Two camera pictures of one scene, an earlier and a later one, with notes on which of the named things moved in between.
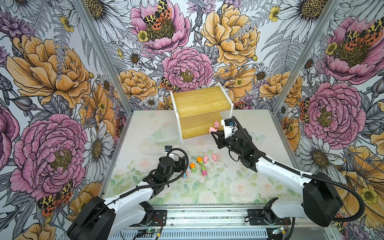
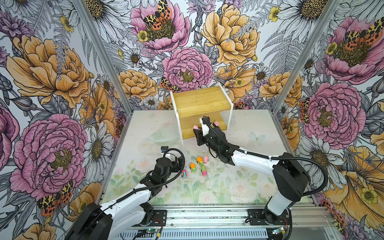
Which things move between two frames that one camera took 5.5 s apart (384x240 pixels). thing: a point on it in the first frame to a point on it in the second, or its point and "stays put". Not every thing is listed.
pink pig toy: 205,159 stays put
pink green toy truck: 204,172 stays put
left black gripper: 178,168 stays put
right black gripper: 220,139 to 199,136
